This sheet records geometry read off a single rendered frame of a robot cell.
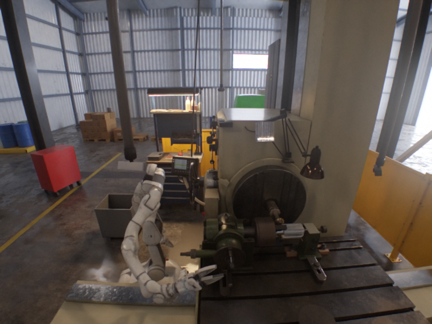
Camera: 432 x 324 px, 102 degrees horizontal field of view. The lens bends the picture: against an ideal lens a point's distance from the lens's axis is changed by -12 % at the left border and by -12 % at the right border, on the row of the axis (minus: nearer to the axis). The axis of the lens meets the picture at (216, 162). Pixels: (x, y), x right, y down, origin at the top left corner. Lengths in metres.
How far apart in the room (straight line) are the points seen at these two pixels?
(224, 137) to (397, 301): 1.44
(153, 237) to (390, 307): 1.60
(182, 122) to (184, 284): 2.86
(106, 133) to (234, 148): 7.99
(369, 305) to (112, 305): 1.62
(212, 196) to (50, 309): 2.18
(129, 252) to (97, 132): 8.24
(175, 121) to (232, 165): 2.29
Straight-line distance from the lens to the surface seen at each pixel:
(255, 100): 5.59
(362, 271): 1.70
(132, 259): 1.31
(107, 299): 1.79
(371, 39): 1.76
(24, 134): 9.99
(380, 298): 1.60
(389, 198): 3.55
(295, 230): 1.44
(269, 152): 1.50
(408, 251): 3.47
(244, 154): 1.46
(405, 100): 6.38
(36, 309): 3.05
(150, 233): 1.71
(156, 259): 1.97
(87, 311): 1.83
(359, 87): 1.71
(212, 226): 1.29
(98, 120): 9.17
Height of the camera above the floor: 2.10
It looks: 21 degrees down
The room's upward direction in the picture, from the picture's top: straight up
